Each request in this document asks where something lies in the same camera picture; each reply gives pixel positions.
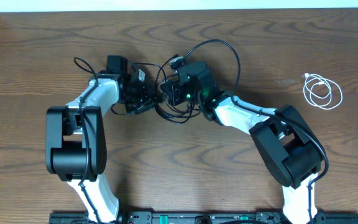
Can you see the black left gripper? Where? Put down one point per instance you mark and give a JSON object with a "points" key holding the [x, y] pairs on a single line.
{"points": [[148, 99]]}

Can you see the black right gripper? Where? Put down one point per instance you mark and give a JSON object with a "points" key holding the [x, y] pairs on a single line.
{"points": [[174, 91]]}

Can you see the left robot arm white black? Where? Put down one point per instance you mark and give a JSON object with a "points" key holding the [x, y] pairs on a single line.
{"points": [[75, 142]]}

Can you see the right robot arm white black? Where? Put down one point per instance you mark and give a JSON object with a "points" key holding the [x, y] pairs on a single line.
{"points": [[288, 147]]}

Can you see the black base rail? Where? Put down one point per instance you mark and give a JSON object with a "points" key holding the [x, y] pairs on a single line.
{"points": [[256, 217]]}

